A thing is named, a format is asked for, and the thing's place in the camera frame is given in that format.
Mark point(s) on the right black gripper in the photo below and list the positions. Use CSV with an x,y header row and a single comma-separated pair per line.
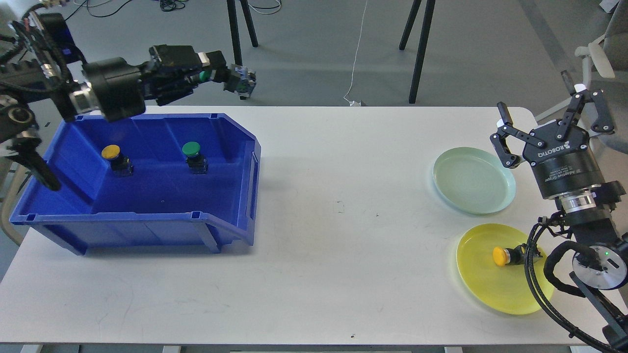
x,y
564,162

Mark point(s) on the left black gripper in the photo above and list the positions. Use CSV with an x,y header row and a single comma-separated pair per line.
x,y
119,90

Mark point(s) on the green push button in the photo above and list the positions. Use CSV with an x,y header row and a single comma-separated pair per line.
x,y
235,79
195,160

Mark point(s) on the yellow push button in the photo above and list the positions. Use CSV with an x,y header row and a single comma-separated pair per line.
x,y
515,256
120,164

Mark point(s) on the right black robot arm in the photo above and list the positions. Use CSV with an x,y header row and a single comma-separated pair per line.
x,y
593,257

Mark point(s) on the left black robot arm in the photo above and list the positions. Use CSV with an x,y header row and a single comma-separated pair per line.
x,y
44,63

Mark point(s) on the light green plate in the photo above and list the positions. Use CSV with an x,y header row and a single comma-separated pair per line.
x,y
473,181

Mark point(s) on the yellow plate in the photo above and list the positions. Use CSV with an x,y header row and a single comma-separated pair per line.
x,y
504,289

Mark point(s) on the left black stand legs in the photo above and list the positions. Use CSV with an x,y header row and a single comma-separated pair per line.
x,y
234,28

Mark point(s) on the black stand legs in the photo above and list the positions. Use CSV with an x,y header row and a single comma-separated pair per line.
x,y
422,44
234,28

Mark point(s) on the blue plastic bin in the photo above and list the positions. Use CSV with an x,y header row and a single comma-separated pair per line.
x,y
163,203

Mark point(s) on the right black stand legs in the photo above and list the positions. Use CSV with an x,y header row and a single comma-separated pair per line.
x,y
422,44

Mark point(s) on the beige chair at left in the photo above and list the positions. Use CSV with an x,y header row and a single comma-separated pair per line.
x,y
12,182

